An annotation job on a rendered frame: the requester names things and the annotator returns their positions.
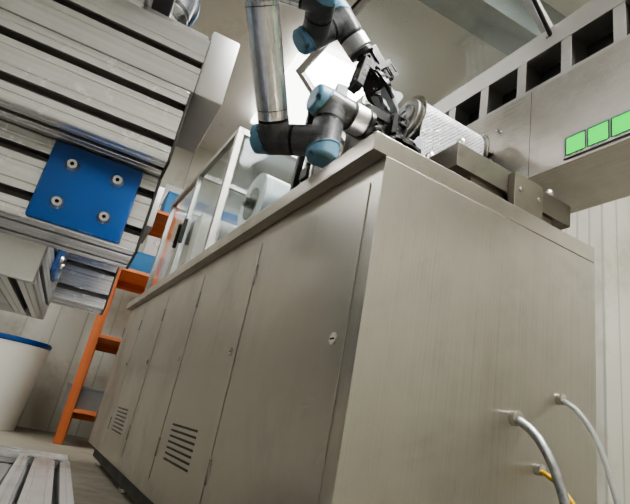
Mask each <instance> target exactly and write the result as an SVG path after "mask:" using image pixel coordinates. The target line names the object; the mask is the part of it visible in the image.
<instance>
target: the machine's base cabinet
mask: <svg viewBox="0 0 630 504"><path fill-rule="evenodd" d="M557 393H560V394H565V395H566V397H567V400H568V401H569V402H571V403H572V404H573V405H575V406H576V407H578V408H579V410H580V411H581V412H582V413H583V414H584V415H585V416H586V417H587V419H588V420H589V422H590V423H591V425H592V427H593V428H594V430H595V431H596V433H597V430H596V342H595V264H594V263H592V262H590V261H588V260H586V259H584V258H582V257H580V256H578V255H576V254H575V253H573V252H571V251H569V250H567V249H565V248H563V247H561V246H559V245H557V244H555V243H553V242H551V241H550V240H548V239H546V238H544V237H542V236H540V235H538V234H536V233H534V232H532V231H530V230H528V229H527V228H525V227H523V226H521V225H519V224H517V223H515V222H513V221H511V220H509V219H507V218H505V217H503V216H502V215H500V214H498V213H496V212H494V211H492V210H490V209H488V208H486V207H484V206H482V205H480V204H478V203H477V202H475V201H473V200H471V199H469V198H467V197H465V196H463V195H461V194H459V193H457V192H455V191H453V190H452V189H450V188H448V187H446V186H444V185H442V184H440V183H438V182H436V181H434V180H432V179H430V178H428V177H427V176H425V175H423V174H421V173H419V172H417V171H415V170H413V169H411V168H409V167H407V166H405V165H403V164H402V163H400V162H398V161H396V160H394V159H392V158H390V157H388V156H385V157H384V158H382V159H381V160H379V161H377V162H376V163H374V164H372V165H371V166H369V167H367V168H366V169H364V170H362V171H361V172H359V173H357V174H356V175H354V176H352V177H351V178H349V179H348V180H346V181H344V182H343V183H341V184H339V185H338V186H336V187H334V188H333V189H331V190H329V191H328V192H326V193H324V194H323V195H321V196H320V197H318V198H316V199H315V200H313V201H311V202H310V203H308V204H306V205H305V206H303V207H301V208H300V209H298V210H296V211H295V212H293V213H291V214H290V215H288V216H287V217H285V218H283V219H282V220H280V221H278V222H277V223H275V224H273V225H272V226H270V227H268V228H267V229H265V230H263V231H262V232H260V233H259V234H257V235H255V236H254V237H252V238H250V239H249V240H247V241H245V242H244V243H242V244H240V245H239V246H237V247H235V248H234V249H232V250H230V251H229V252H227V253H226V254H224V255H222V256H221V257H219V258H217V259H216V260H214V261H212V262H211V263H209V264H207V265H206V266H204V267H202V268H201V269H199V270H198V271H196V272H194V273H193V274H191V275H189V276H188V277H186V278H184V279H183V280H181V281H179V282H178V283H176V284H174V285H173V286H171V287H169V288H168V289H166V290H165V291H163V292H161V293H160V294H158V295H156V296H155V297H153V298H151V299H150V300H148V301H146V302H145V303H143V304H141V305H140V306H138V307H137V308H135V309H133V310H132V311H130V314H129V318H128V321H127V324H126V327H125V328H124V331H123V334H122V339H121V342H120V345H119V348H118V351H117V354H116V358H115V361H114V364H113V367H112V370H111V373H110V376H109V379H108V382H107V385H106V388H105V391H104V394H103V398H102V401H101V404H100V407H99V410H98V411H97V414H96V417H95V422H94V425H93V428H92V431H91V434H90V438H89V441H88V442H89V443H90V444H91V445H92V446H94V447H95V450H94V453H93V456H94V458H95V459H96V460H97V461H98V462H96V463H95V464H96V465H97V466H103V467H104V468H105V469H106V471H107V472H108V473H109V474H110V475H111V476H112V477H113V478H114V479H115V480H116V481H117V482H118V484H119V485H120V486H121V487H120V488H119V489H118V491H119V492H121V493H125V494H129V495H130V497H131V498H132V499H133V500H134V501H135V502H136V503H137V504H559V500H558V496H557V492H556V489H555V486H554V484H553V483H552V482H551V481H550V480H548V479H547V478H546V477H544V476H538V475H535V474H534V472H533V465H534V464H535V463H538V464H543V465H544V466H545V468H546V472H547V473H549V474H550V471H549V469H548V466H547V464H546V462H545V459H544V457H543V455H542V453H541V451H540V450H539V448H538V446H537V445H536V443H535V441H534V440H533V439H532V438H531V437H530V435H529V434H528V433H527V432H526V431H525V430H523V429H522V428H521V427H516V426H511V425H510V423H509V421H508V414H509V412H510V411H511V410H519V411H521V412H522V414H523V417H524V419H525V420H527V421H528V422H529V423H531V424H532V425H533V426H534V427H535V428H536V429H537V430H538V431H539V432H540V434H541V435H542V436H543V437H544V439H545V441H546V442H547V444H548V446H549V447H550V449H551V451H552V453H553V455H554V457H555V459H556V462H557V464H558V466H559V468H560V471H561V474H562V477H563V480H564V483H565V486H566V489H567V492H568V493H569V495H570V496H571V498H572V499H573V500H574V502H575V504H597V448H596V446H595V444H594V442H593V439H592V437H591V435H590V433H589V432H588V430H587V428H586V427H585V425H584V424H583V422H582V420H581V419H580V418H579V417H578V416H577V415H576V414H575V413H574V411H572V410H571V409H569V408H568V407H567V406H565V405H557V404H556V403H555V400H554V397H555V394H557ZM550 475H551V474H550Z"/></svg>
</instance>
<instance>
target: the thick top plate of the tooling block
mask: <svg viewBox="0 0 630 504"><path fill-rule="evenodd" d="M428 159H430V160H432V161H434V162H436V163H438V164H439V165H441V166H443V167H445V168H447V169H449V170H451V171H452V172H454V173H456V174H458V175H460V176H462V177H463V178H467V177H470V176H472V177H474V178H475V179H477V180H479V181H481V182H483V183H485V184H486V185H488V186H490V187H492V188H494V189H496V190H497V191H499V192H501V193H503V194H505V195H506V196H508V181H509V174H511V173H512V172H510V171H508V170H507V169H505V168H503V167H501V166H500V165H498V164H496V163H495V162H493V161H491V160H489V159H488V158H486V157H484V156H482V155H481V154H479V153H477V152H476V151H474V150H472V149H470V148H469V147H467V146H465V145H464V144H462V143H460V142H457V143H456V144H454V145H452V146H450V147H448V148H446V149H444V150H443V151H441V152H439V153H437V154H435V155H433V156H431V157H430V158H428ZM542 215H543V216H545V217H547V218H548V219H550V220H552V226H554V227H556V228H558V229H559V230H562V229H566V228H570V206H569V205H567V204H565V203H563V202H562V201H560V200H558V199H556V198H555V197H553V196H551V195H550V194H548V193H546V192H544V191H543V213H542Z"/></svg>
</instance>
